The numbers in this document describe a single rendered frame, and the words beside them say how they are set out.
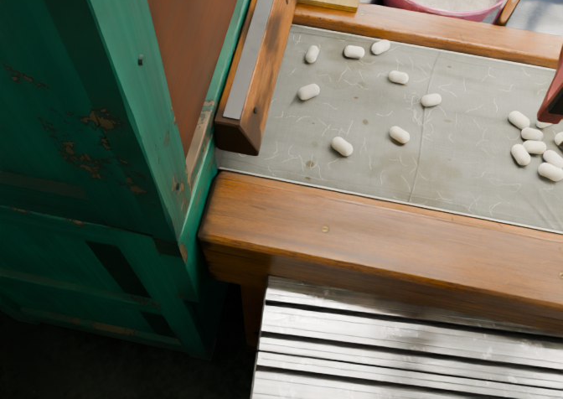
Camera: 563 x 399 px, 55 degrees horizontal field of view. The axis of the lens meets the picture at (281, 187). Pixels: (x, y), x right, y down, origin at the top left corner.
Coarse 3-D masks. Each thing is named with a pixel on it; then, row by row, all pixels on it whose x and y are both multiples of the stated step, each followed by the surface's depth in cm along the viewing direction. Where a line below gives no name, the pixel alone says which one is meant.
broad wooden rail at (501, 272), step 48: (240, 192) 74; (288, 192) 74; (336, 192) 77; (240, 240) 71; (288, 240) 71; (336, 240) 71; (384, 240) 72; (432, 240) 72; (480, 240) 72; (528, 240) 72; (384, 288) 75; (432, 288) 70; (480, 288) 69; (528, 288) 69
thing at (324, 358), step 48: (288, 288) 78; (336, 288) 78; (288, 336) 76; (336, 336) 75; (384, 336) 75; (432, 336) 76; (480, 336) 76; (528, 336) 78; (288, 384) 72; (336, 384) 72; (384, 384) 74; (432, 384) 73; (480, 384) 73; (528, 384) 73
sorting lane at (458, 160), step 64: (320, 64) 88; (384, 64) 89; (448, 64) 89; (512, 64) 90; (320, 128) 82; (384, 128) 83; (448, 128) 83; (512, 128) 84; (384, 192) 78; (448, 192) 78; (512, 192) 79
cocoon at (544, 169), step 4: (540, 164) 79; (544, 164) 79; (548, 164) 79; (540, 168) 79; (544, 168) 78; (548, 168) 78; (552, 168) 78; (556, 168) 78; (560, 168) 78; (540, 172) 79; (544, 172) 79; (548, 172) 78; (552, 172) 78; (556, 172) 78; (560, 172) 78; (544, 176) 79; (548, 176) 79; (552, 176) 78; (556, 176) 78; (560, 176) 78; (556, 180) 79
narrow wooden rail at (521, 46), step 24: (312, 24) 91; (336, 24) 90; (360, 24) 89; (384, 24) 89; (408, 24) 90; (432, 24) 90; (456, 24) 90; (480, 24) 90; (432, 48) 90; (456, 48) 89; (480, 48) 88; (504, 48) 88; (528, 48) 88; (552, 48) 88
